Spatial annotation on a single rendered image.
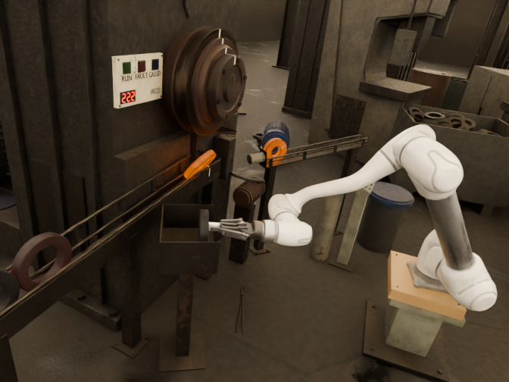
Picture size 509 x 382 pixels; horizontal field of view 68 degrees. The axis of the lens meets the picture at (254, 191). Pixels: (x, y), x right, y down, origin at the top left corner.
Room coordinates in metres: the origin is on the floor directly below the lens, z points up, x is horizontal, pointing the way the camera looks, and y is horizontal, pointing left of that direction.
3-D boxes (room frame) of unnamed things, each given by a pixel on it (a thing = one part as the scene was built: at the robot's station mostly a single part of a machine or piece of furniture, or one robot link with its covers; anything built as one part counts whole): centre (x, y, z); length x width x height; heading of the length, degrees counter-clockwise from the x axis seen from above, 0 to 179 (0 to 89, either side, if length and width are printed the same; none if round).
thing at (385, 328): (1.47, -0.88, 0.16); 0.40 x 0.40 x 0.31; 76
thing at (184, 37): (1.75, 0.35, 1.11); 0.47 x 0.10 x 0.47; 159
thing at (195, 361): (1.17, 0.22, 0.36); 0.26 x 0.20 x 0.72; 14
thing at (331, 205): (2.12, -0.49, 0.26); 0.12 x 0.12 x 0.52
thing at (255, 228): (1.25, 0.00, 0.67); 0.09 x 0.08 x 0.07; 104
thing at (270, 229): (1.27, -0.07, 0.67); 0.09 x 0.06 x 0.09; 14
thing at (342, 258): (2.09, -0.66, 0.31); 0.24 x 0.16 x 0.62; 159
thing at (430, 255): (1.46, -0.88, 0.58); 0.18 x 0.16 x 0.22; 11
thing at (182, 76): (1.72, 0.27, 1.11); 0.47 x 0.06 x 0.47; 159
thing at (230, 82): (1.69, 0.18, 1.11); 0.28 x 0.06 x 0.28; 159
